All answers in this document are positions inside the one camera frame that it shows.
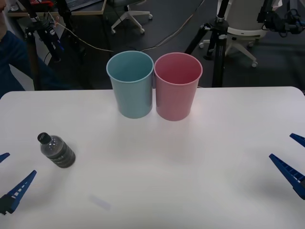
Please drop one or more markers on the wooden desk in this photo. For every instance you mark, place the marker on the wooden desk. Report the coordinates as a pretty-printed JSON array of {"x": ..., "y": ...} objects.
[{"x": 95, "y": 7}]

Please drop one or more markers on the pink plastic bin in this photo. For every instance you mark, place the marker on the pink plastic bin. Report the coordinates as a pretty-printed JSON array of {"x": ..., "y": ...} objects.
[{"x": 176, "y": 102}]

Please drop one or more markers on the grey laptop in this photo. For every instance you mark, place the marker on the grey laptop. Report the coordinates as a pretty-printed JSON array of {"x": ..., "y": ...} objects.
[{"x": 78, "y": 3}]

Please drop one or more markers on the black equipment with blue parts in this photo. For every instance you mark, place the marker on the black equipment with blue parts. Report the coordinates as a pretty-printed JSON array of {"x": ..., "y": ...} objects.
[{"x": 274, "y": 19}]

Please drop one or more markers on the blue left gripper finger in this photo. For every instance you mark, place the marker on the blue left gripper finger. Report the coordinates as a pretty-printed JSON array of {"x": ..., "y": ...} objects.
[
  {"x": 16, "y": 192},
  {"x": 4, "y": 157}
]

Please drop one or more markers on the person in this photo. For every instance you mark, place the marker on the person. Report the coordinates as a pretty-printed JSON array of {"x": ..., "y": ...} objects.
[{"x": 12, "y": 59}]

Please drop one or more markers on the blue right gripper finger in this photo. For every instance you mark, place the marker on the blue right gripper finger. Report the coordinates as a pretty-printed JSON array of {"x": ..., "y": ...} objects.
[
  {"x": 291, "y": 175},
  {"x": 299, "y": 138}
]

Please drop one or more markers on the black tripod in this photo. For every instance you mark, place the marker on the black tripod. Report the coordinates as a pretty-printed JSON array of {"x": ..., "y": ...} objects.
[
  {"x": 51, "y": 38},
  {"x": 218, "y": 59}
]

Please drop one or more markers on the white office chair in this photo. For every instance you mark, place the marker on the white office chair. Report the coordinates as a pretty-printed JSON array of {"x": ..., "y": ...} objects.
[
  {"x": 129, "y": 14},
  {"x": 247, "y": 31}
]

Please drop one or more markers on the clear bottle with black cap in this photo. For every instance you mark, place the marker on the clear bottle with black cap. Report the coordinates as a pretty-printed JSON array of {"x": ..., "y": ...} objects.
[{"x": 59, "y": 152}]

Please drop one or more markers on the pale blue plastic bin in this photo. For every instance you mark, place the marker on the pale blue plastic bin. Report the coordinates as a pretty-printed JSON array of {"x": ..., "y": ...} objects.
[{"x": 133, "y": 100}]

